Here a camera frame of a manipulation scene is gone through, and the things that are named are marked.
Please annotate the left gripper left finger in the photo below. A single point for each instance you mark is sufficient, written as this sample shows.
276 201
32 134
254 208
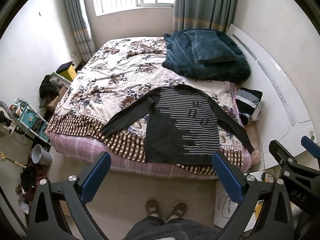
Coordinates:
47 220

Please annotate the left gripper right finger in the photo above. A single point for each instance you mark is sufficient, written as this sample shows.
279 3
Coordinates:
275 219

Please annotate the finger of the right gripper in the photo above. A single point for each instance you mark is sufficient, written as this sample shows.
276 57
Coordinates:
310 146
301 182

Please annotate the black grey striped sweater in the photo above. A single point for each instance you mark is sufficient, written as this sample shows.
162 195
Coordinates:
182 127

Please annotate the dark clothes pile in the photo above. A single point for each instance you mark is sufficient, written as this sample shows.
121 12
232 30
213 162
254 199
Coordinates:
47 91

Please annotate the white bed headboard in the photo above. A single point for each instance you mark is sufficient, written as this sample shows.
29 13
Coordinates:
283 116

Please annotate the white cardboard box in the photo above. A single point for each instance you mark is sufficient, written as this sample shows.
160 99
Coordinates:
225 207

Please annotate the striped folded cloth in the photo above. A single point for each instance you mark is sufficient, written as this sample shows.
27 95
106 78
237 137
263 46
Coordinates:
249 104

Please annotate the left slipper foot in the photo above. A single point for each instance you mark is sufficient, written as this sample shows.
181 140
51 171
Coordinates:
152 208

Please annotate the slipper foot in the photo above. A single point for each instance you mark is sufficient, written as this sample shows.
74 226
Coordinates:
177 211
152 208

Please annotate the right slipper foot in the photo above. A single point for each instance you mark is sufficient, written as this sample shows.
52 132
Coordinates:
177 211

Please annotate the teal storage rack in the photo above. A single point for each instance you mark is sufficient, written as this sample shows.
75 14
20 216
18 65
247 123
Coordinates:
27 117

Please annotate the yellow box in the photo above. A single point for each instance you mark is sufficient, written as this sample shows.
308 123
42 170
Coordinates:
67 71

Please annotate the dark teal pillow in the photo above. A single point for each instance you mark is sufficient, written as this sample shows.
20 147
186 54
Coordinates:
208 48

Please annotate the floral fleece blanket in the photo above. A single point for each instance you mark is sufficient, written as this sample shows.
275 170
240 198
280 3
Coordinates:
119 73

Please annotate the dark teal folded blanket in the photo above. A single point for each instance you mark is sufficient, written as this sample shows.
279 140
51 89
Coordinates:
180 59

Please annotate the left grey curtain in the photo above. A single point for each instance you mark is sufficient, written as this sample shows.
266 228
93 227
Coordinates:
81 29

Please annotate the grey curtain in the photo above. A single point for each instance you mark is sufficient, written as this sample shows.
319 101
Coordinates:
202 14
81 29

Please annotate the right grey curtain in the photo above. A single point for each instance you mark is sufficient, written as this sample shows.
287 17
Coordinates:
202 14

